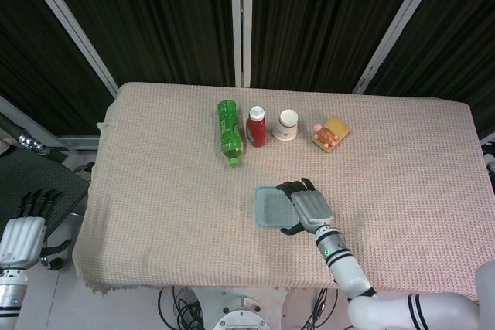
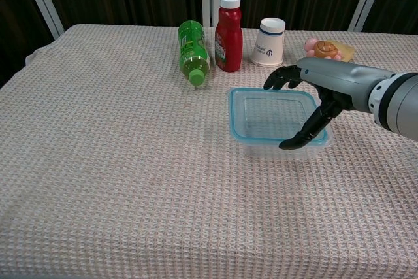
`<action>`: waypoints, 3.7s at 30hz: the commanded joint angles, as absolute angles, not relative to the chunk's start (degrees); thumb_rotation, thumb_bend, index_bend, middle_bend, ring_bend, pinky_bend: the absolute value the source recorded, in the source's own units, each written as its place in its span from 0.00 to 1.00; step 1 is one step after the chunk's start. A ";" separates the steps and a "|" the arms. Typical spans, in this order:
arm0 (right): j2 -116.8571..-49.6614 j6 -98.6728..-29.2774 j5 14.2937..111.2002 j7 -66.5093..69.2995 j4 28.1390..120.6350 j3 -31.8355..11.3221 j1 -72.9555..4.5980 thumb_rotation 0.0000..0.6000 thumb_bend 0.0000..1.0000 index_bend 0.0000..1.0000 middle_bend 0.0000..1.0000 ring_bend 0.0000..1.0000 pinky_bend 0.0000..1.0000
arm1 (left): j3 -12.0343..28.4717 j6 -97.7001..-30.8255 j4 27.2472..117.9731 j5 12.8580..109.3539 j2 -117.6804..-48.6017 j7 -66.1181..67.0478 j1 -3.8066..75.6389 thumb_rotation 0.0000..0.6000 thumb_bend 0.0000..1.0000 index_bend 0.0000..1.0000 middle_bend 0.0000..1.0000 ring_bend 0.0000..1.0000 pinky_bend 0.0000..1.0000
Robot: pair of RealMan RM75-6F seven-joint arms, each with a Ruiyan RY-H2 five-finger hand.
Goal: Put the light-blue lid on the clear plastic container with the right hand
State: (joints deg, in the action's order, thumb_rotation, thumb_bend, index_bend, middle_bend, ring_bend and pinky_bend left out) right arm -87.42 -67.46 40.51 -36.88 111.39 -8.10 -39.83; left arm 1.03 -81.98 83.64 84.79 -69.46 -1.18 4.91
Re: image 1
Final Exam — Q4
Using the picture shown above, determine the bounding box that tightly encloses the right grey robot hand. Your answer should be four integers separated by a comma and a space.
275, 177, 336, 237

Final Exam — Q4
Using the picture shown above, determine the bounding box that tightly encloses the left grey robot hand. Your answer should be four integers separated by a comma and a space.
0, 189, 73, 271

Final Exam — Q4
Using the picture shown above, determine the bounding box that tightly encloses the teal plastic container lid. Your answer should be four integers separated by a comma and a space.
254, 185, 302, 230

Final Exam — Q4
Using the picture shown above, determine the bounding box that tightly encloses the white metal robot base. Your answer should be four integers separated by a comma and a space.
191, 287, 295, 330

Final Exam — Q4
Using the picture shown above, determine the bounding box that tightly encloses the pink brown turtle toy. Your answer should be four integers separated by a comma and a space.
311, 123, 340, 150

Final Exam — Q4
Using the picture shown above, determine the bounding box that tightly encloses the white paper cup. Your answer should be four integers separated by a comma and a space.
272, 109, 299, 142

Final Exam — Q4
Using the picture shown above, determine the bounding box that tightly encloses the yellow green sponge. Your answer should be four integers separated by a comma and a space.
313, 114, 352, 153

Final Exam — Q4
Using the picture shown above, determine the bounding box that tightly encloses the red ketchup squeeze bottle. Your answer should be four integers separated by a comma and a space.
245, 106, 268, 148

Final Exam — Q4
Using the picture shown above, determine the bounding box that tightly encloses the green plastic drink bottle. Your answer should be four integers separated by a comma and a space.
216, 100, 245, 168

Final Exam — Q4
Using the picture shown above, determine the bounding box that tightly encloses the pink waffle tablecloth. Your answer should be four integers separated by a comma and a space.
72, 81, 495, 302

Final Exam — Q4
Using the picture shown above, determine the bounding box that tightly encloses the white and dark object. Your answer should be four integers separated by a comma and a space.
480, 132, 495, 196

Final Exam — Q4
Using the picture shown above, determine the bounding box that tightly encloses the dark pleated screen panel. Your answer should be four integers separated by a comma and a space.
363, 0, 495, 141
250, 0, 431, 94
0, 0, 117, 138
38, 0, 237, 87

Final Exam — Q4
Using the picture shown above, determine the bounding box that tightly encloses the black cable bundle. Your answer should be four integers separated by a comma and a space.
309, 287, 342, 330
157, 286, 203, 330

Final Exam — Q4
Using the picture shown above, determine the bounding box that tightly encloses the white screen frame post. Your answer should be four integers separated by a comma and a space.
230, 0, 252, 87
0, 94, 102, 153
15, 0, 119, 97
352, 0, 440, 95

